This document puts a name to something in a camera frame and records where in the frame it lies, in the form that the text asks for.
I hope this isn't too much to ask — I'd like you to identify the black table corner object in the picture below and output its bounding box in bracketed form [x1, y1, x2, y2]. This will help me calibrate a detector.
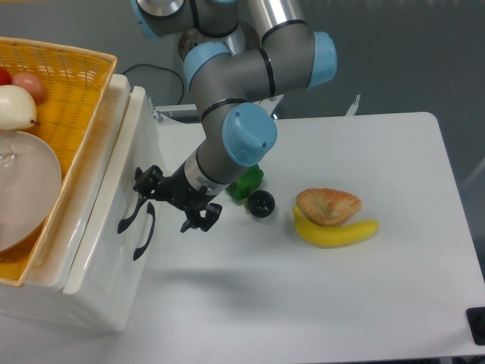
[465, 306, 485, 346]

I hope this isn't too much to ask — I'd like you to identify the lower drawer black handle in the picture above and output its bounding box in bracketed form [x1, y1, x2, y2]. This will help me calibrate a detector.
[133, 202, 156, 261]

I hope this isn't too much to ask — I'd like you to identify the white drawer cabinet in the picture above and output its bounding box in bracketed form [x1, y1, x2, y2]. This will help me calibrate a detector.
[0, 74, 132, 334]

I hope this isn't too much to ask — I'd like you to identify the yellow woven basket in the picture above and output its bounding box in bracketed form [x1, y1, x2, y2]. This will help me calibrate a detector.
[1, 37, 117, 287]

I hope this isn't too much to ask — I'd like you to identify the red toy tomato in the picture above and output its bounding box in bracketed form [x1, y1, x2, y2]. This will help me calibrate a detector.
[0, 67, 12, 86]

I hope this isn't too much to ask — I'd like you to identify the white drawer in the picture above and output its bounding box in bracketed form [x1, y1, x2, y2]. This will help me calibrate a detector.
[63, 86, 163, 331]

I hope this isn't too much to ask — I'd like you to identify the white toy pear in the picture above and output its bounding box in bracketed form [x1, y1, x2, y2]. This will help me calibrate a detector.
[1, 85, 37, 130]

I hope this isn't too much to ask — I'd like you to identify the black toy ball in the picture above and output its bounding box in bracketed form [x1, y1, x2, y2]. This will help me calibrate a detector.
[244, 190, 276, 218]

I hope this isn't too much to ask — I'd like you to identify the pink toy peach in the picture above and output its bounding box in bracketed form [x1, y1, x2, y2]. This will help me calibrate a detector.
[11, 72, 47, 104]

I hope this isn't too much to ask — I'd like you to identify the black cable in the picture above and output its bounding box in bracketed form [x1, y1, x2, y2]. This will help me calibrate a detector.
[120, 63, 186, 104]

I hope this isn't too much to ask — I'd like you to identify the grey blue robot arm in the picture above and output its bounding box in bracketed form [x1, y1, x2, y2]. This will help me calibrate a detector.
[132, 1, 337, 231]

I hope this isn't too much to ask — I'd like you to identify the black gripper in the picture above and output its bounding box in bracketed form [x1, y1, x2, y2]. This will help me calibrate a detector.
[133, 165, 223, 233]

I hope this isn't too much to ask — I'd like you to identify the yellow toy banana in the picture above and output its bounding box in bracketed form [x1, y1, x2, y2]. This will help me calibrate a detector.
[293, 207, 380, 248]

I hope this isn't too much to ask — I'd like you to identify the green toy bell pepper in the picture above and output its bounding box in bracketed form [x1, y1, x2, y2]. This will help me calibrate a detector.
[226, 165, 264, 201]

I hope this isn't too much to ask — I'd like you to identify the toy bread croissant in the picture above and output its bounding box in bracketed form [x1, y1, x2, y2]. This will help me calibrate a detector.
[296, 188, 362, 227]

